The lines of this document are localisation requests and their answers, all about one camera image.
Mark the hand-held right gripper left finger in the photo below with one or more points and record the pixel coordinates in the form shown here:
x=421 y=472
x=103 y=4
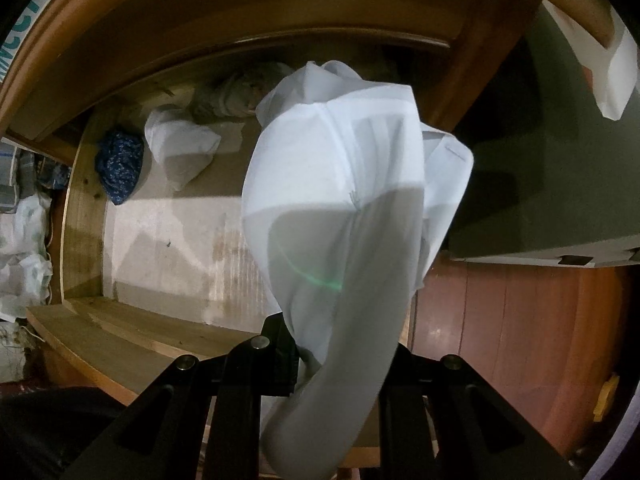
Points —
x=280 y=360

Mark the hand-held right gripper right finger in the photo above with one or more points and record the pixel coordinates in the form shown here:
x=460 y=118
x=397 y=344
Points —
x=400 y=380

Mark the wooden drawer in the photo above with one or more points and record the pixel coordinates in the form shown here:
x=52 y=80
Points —
x=165 y=240

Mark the white underwear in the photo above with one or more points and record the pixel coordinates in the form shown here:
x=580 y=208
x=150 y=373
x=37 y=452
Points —
x=325 y=185

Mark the beige underwear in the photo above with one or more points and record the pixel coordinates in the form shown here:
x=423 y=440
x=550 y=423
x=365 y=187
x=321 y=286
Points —
x=230 y=95

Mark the blue print underwear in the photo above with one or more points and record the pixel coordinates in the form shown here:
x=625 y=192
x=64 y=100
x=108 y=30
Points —
x=120 y=165

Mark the yellow plastic object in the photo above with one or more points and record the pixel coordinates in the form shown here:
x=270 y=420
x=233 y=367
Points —
x=606 y=397

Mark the white crumpled tissue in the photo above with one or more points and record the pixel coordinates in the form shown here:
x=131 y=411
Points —
x=180 y=145

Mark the grey cardboard box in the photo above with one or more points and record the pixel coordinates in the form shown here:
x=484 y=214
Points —
x=540 y=160

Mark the white shape print cloth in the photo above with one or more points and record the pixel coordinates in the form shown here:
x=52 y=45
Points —
x=612 y=75

